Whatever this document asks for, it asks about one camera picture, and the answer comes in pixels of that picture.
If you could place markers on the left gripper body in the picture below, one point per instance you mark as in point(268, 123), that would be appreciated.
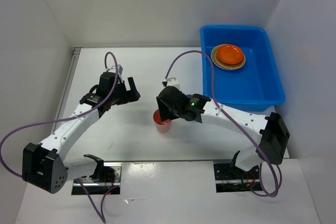
point(121, 96)

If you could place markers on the orange round plate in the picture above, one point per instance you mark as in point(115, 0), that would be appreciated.
point(230, 54)

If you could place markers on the green-rimmed bamboo woven plate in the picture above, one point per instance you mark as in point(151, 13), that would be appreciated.
point(223, 66)

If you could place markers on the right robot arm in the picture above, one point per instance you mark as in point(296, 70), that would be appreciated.
point(268, 133)

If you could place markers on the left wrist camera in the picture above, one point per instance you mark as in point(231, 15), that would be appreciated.
point(119, 71)

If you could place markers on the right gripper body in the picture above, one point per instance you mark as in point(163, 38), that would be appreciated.
point(170, 113)

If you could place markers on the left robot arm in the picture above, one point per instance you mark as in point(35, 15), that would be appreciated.
point(44, 163)

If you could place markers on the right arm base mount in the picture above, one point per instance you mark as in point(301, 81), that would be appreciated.
point(229, 179)

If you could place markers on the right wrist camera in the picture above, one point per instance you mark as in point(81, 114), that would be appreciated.
point(171, 82)

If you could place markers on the aluminium table edge rail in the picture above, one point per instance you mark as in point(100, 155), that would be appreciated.
point(61, 110)

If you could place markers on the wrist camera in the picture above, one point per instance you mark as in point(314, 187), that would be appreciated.
point(119, 71)
point(171, 82)

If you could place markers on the pink plastic cup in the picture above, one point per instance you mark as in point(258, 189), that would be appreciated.
point(161, 126)

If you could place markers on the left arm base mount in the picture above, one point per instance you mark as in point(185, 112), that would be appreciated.
point(109, 177)

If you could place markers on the blue plastic bin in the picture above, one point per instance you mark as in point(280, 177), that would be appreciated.
point(254, 87)

